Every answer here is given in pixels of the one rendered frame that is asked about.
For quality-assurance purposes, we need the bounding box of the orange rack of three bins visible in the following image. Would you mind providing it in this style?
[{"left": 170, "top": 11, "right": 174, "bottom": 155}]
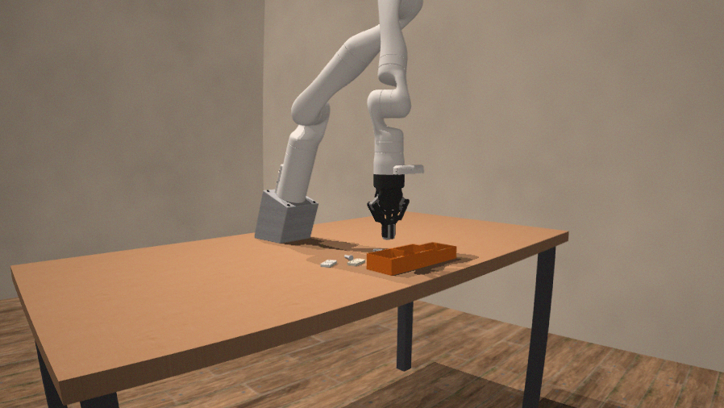
[{"left": 366, "top": 242, "right": 456, "bottom": 276}]

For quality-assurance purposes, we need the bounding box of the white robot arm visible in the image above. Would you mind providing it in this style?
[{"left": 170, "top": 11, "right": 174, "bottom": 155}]
[{"left": 275, "top": 0, "right": 424, "bottom": 203}]

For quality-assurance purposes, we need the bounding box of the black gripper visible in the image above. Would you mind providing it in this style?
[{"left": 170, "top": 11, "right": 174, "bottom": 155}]
[{"left": 367, "top": 174, "right": 410, "bottom": 240}]

